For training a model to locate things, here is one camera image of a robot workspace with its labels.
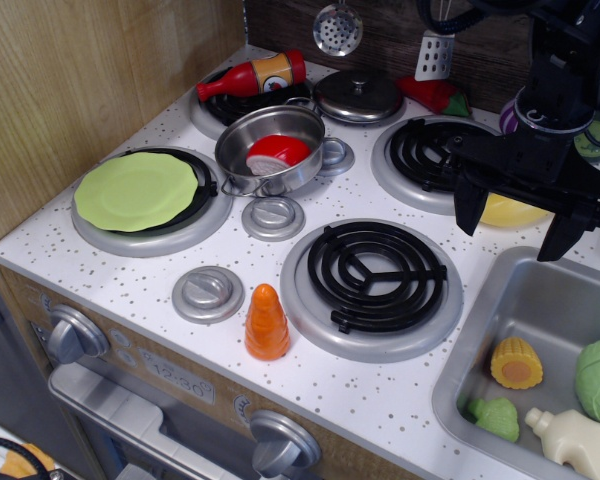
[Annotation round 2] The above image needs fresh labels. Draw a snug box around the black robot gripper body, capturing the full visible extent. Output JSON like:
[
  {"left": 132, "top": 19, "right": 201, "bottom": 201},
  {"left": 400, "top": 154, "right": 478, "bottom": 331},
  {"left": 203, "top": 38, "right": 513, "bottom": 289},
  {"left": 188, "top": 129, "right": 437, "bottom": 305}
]
[{"left": 448, "top": 131, "right": 600, "bottom": 231}]

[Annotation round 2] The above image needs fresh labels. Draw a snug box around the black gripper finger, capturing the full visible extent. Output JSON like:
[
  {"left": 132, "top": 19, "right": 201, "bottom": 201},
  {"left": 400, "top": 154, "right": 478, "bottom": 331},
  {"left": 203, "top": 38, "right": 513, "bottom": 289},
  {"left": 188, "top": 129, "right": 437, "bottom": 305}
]
[
  {"left": 454, "top": 173, "right": 489, "bottom": 236},
  {"left": 537, "top": 214, "right": 590, "bottom": 262}
]

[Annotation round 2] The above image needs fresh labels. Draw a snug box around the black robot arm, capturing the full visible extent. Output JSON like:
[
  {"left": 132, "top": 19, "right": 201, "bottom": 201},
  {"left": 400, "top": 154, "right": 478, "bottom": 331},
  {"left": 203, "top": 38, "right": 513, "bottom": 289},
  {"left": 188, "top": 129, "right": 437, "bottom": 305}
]
[{"left": 446, "top": 1, "right": 600, "bottom": 262}]

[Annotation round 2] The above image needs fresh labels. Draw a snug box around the small steel pan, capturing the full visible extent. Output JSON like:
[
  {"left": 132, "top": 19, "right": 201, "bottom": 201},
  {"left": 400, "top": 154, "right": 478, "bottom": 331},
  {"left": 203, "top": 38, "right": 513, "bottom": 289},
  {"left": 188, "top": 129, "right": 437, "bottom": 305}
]
[{"left": 215, "top": 105, "right": 352, "bottom": 197}]

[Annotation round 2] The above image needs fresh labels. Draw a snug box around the back right black burner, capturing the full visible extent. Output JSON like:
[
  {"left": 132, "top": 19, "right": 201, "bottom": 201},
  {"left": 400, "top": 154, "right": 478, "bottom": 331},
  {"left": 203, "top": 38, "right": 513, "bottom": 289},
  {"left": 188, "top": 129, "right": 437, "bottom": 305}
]
[{"left": 370, "top": 115, "right": 497, "bottom": 216}]

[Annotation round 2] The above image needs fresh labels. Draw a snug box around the black burner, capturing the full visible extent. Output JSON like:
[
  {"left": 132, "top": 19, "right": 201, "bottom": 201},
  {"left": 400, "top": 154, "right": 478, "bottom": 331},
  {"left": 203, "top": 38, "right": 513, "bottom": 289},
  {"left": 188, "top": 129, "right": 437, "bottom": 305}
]
[
  {"left": 370, "top": 115, "right": 497, "bottom": 216},
  {"left": 189, "top": 80, "right": 313, "bottom": 140},
  {"left": 280, "top": 219, "right": 463, "bottom": 363},
  {"left": 71, "top": 147, "right": 232, "bottom": 258}
]

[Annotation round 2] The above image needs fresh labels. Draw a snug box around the red toy chili pepper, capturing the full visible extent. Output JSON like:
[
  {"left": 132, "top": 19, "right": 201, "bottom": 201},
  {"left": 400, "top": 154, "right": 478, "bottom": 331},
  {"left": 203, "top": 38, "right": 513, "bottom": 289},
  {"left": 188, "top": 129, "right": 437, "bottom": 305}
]
[{"left": 395, "top": 76, "right": 472, "bottom": 117}]

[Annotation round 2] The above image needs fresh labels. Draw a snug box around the front right black burner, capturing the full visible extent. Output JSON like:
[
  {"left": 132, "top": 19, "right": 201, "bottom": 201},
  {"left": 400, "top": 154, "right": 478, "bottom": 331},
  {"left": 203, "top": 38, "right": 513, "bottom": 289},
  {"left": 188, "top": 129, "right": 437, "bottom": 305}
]
[{"left": 280, "top": 219, "right": 463, "bottom": 363}]

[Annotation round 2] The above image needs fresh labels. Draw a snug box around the silver sink basin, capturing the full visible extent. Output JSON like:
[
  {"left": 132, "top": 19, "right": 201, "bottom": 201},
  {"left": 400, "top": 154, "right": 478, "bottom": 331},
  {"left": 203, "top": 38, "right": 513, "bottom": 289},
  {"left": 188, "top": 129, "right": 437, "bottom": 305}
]
[{"left": 432, "top": 247, "right": 600, "bottom": 479}]

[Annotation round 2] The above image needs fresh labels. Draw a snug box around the silver stovetop knob back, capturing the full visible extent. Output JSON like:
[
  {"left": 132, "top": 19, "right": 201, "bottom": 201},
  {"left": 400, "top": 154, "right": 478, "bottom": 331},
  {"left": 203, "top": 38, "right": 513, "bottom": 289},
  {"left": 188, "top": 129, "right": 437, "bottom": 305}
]
[{"left": 318, "top": 137, "right": 355, "bottom": 177}]

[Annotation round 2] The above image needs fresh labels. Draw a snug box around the silver stovetop knob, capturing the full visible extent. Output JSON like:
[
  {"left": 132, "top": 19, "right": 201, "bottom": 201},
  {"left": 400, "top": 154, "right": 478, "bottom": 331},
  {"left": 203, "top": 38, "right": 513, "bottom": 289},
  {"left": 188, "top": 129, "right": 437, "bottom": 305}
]
[
  {"left": 172, "top": 266, "right": 245, "bottom": 325},
  {"left": 241, "top": 197, "right": 306, "bottom": 242},
  {"left": 318, "top": 137, "right": 355, "bottom": 177}
]

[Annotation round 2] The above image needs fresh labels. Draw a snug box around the yellow toy corn piece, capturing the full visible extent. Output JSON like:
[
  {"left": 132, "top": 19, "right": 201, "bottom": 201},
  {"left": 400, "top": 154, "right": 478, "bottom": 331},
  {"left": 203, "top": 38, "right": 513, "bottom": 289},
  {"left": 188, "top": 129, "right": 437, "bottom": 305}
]
[{"left": 490, "top": 337, "right": 544, "bottom": 390}]

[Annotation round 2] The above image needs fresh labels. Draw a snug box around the steel pot lid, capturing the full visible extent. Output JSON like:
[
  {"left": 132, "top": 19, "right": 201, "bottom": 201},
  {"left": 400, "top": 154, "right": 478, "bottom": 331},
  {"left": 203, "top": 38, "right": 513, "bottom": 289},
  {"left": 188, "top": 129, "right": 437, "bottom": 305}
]
[{"left": 312, "top": 70, "right": 403, "bottom": 123}]

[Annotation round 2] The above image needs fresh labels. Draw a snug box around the green toy broccoli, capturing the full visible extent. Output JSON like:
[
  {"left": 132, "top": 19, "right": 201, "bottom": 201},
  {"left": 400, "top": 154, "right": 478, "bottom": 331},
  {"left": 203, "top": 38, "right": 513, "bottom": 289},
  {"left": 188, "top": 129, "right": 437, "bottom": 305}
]
[{"left": 467, "top": 397, "right": 520, "bottom": 443}]

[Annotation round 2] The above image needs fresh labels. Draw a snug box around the silver stovetop knob middle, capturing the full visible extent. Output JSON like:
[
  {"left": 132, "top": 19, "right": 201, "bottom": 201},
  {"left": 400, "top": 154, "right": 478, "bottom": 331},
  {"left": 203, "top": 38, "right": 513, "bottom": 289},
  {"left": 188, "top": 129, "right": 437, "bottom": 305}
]
[{"left": 241, "top": 197, "right": 306, "bottom": 242}]

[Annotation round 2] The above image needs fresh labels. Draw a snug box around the cream toy bottle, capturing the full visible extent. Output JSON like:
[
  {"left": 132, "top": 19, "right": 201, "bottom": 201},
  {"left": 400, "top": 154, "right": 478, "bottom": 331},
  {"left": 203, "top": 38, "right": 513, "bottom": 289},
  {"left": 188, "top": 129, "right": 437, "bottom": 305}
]
[{"left": 524, "top": 408, "right": 600, "bottom": 479}]

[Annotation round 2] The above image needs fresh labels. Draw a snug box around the hanging steel skimmer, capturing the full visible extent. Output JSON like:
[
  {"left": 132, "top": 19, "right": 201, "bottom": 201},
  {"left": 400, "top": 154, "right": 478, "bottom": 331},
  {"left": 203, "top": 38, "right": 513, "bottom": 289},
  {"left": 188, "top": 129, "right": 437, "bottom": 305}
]
[{"left": 312, "top": 1, "right": 363, "bottom": 57}]

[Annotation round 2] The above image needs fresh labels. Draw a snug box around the red toy ketchup bottle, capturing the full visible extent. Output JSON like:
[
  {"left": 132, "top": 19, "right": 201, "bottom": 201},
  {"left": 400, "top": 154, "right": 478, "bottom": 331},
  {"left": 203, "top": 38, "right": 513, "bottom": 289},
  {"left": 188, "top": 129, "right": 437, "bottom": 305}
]
[{"left": 196, "top": 50, "right": 306, "bottom": 102}]

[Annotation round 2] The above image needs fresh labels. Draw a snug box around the orange toy carrot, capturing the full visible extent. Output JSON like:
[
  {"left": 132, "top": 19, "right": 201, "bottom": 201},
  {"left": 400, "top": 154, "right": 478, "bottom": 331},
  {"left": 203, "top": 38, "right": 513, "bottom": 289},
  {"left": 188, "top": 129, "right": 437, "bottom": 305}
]
[{"left": 245, "top": 284, "right": 290, "bottom": 361}]

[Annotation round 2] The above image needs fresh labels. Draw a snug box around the front left black burner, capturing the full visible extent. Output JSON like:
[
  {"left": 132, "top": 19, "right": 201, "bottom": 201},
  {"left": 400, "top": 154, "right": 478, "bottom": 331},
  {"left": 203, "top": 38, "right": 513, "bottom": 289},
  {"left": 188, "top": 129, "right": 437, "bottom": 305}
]
[{"left": 71, "top": 147, "right": 232, "bottom": 258}]

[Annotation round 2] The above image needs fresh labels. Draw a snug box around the back left black burner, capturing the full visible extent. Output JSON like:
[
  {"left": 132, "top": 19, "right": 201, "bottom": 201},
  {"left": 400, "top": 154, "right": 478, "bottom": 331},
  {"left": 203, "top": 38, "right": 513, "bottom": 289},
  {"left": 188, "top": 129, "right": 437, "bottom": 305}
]
[{"left": 189, "top": 80, "right": 313, "bottom": 140}]

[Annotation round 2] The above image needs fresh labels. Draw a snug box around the silver stovetop knob front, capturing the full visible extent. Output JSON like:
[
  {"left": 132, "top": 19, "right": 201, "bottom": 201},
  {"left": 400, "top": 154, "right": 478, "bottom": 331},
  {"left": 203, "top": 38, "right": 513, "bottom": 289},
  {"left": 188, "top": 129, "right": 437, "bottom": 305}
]
[{"left": 172, "top": 266, "right": 245, "bottom": 325}]

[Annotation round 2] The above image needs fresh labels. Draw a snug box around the right silver oven knob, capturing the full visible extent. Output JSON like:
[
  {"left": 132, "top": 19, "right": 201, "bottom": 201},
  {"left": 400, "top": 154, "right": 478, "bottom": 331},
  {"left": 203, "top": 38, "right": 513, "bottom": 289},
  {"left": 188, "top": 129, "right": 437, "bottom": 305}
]
[{"left": 250, "top": 410, "right": 322, "bottom": 479}]

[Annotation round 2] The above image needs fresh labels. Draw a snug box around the silver oven knob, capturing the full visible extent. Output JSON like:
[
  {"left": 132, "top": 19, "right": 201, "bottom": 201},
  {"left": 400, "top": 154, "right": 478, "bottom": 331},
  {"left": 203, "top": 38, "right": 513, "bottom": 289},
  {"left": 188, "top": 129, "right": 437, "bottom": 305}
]
[
  {"left": 250, "top": 410, "right": 322, "bottom": 479},
  {"left": 47, "top": 304, "right": 110, "bottom": 364}
]

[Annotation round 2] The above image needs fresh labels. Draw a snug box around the green plastic plate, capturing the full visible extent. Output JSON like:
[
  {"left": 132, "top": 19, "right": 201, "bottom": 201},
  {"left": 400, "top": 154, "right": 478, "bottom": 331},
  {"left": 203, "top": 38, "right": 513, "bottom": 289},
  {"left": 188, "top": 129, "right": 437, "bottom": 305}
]
[{"left": 74, "top": 152, "right": 199, "bottom": 232}]

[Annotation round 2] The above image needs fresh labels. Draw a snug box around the left silver oven knob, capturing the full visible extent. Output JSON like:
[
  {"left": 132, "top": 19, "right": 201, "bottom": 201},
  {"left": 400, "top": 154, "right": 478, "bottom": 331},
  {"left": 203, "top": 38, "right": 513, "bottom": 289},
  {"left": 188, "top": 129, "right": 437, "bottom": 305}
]
[{"left": 47, "top": 304, "right": 110, "bottom": 364}]

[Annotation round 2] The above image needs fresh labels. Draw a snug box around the orange toy bottom left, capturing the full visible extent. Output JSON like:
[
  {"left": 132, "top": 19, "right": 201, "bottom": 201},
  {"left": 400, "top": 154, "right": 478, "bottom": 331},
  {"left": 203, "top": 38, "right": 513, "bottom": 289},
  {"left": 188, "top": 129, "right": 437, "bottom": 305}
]
[{"left": 0, "top": 443, "right": 56, "bottom": 479}]

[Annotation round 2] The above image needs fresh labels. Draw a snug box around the black cable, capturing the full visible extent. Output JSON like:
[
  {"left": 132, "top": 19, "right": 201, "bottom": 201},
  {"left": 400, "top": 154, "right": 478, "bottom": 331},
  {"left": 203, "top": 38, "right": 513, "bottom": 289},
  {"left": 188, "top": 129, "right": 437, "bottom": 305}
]
[
  {"left": 415, "top": 0, "right": 501, "bottom": 37},
  {"left": 0, "top": 435, "right": 56, "bottom": 480}
]

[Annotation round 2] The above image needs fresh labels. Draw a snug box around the silver oven door handle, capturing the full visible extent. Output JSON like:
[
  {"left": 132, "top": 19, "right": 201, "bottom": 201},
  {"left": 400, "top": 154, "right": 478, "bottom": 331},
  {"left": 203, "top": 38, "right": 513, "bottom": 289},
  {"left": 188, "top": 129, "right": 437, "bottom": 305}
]
[{"left": 49, "top": 361, "right": 262, "bottom": 479}]

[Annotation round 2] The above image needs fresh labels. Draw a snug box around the black cable bottom left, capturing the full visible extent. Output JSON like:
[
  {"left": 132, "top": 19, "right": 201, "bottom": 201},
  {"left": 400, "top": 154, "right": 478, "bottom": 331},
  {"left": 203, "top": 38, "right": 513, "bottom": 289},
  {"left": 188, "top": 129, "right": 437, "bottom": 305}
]
[{"left": 0, "top": 435, "right": 56, "bottom": 480}]

